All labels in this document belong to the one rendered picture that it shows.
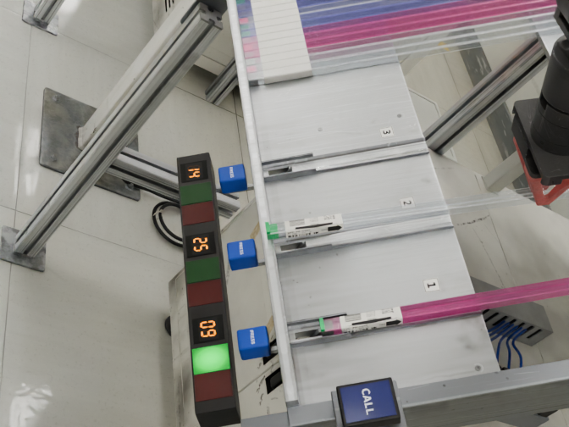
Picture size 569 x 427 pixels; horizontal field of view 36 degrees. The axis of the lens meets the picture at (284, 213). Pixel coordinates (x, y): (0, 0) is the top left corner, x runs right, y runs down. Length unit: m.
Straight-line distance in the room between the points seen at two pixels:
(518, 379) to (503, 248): 0.75
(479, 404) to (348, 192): 0.28
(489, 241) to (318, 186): 0.61
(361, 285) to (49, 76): 1.34
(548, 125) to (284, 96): 0.37
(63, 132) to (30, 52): 0.24
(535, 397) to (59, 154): 1.31
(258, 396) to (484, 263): 0.43
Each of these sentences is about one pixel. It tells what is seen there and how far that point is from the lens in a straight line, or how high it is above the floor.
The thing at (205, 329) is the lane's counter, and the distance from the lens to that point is 0.90.
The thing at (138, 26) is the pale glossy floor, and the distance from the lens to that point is 2.46.
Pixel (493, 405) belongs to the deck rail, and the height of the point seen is 0.83.
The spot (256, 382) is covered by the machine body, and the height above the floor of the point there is 0.30.
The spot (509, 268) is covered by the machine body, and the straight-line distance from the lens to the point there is 1.54.
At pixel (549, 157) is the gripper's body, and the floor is 0.99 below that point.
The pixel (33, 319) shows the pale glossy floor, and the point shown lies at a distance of 1.67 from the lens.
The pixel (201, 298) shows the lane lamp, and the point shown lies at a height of 0.66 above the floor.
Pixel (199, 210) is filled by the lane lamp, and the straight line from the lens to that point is 1.00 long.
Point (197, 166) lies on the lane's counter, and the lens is 1.04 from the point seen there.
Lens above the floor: 1.27
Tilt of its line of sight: 34 degrees down
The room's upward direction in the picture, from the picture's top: 47 degrees clockwise
